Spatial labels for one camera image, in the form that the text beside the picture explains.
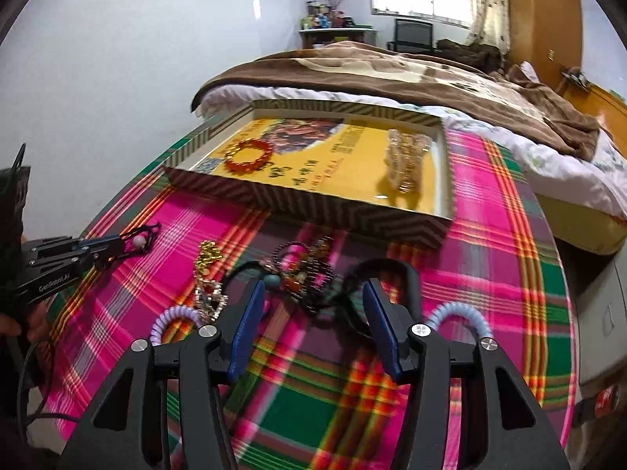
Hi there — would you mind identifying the grey storage box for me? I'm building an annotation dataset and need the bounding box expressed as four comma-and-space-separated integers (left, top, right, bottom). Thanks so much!
558, 245, 627, 432

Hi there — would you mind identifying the power strip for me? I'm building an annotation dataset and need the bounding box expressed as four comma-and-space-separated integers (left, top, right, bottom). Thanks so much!
561, 66, 591, 89

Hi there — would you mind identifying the window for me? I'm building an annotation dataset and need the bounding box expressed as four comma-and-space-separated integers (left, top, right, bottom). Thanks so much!
370, 0, 473, 30

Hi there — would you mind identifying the purple spiral hair tie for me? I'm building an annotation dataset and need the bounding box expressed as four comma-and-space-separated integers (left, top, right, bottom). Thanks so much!
149, 306, 204, 348

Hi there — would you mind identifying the black wristband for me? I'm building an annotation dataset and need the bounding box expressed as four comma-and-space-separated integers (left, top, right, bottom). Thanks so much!
343, 257, 421, 338

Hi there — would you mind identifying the dark brown cloth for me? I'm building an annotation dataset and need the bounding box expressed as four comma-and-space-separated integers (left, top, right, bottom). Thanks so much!
436, 38, 505, 72

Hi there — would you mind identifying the striped cardboard box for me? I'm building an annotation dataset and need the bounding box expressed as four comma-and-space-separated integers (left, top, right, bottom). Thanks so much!
161, 99, 456, 248

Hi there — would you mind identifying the black cable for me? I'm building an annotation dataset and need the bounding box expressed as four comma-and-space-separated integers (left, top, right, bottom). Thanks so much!
14, 338, 74, 432

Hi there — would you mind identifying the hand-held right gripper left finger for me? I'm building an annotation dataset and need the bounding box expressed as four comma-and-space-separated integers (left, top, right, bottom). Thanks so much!
59, 279, 268, 470

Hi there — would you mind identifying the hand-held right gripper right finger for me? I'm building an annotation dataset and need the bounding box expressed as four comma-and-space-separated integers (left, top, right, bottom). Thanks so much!
361, 278, 574, 470

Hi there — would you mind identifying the black office chair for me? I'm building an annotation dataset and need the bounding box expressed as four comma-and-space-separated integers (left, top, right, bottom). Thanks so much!
387, 18, 434, 54

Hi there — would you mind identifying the patterned curtain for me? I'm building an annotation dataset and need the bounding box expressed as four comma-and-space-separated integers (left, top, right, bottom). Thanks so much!
463, 0, 513, 57

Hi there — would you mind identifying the gold bead bracelet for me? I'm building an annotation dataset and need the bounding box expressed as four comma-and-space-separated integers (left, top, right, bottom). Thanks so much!
193, 240, 221, 280

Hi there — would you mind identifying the yellow mattress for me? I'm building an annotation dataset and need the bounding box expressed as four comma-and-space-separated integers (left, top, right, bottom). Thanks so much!
536, 193, 627, 255

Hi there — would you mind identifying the person's left hand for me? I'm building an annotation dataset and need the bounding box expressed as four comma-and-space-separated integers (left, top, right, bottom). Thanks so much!
0, 298, 52, 344

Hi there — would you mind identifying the blue spiral hair tie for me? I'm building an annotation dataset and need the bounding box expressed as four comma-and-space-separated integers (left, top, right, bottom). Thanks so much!
425, 302, 492, 341

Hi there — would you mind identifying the black hair tie teal bead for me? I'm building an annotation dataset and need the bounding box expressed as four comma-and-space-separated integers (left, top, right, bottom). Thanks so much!
220, 260, 285, 304

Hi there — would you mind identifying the rhinestone hair clip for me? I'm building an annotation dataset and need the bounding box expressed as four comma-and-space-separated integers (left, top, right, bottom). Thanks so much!
192, 277, 231, 324

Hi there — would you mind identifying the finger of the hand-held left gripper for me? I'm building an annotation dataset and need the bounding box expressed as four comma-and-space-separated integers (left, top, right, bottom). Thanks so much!
27, 234, 125, 256
29, 249, 130, 273

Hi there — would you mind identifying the black hair tie pink bead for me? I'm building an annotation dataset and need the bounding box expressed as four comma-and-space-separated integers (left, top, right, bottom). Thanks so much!
115, 222, 162, 258

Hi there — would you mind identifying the red bead bracelet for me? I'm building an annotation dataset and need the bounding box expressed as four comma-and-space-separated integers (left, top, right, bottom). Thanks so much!
223, 138, 275, 172

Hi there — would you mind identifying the brown bead bracelet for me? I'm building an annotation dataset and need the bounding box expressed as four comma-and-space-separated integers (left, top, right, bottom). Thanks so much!
272, 237, 344, 314

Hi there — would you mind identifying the white floral duvet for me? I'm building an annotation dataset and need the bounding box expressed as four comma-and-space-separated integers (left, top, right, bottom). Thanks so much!
193, 83, 627, 221

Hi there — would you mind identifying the clear hair claw clip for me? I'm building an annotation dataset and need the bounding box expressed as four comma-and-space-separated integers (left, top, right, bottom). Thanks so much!
377, 128, 434, 206

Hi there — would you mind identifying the wooden wardrobe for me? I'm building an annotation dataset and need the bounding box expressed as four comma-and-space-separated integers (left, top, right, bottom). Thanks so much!
504, 0, 584, 94

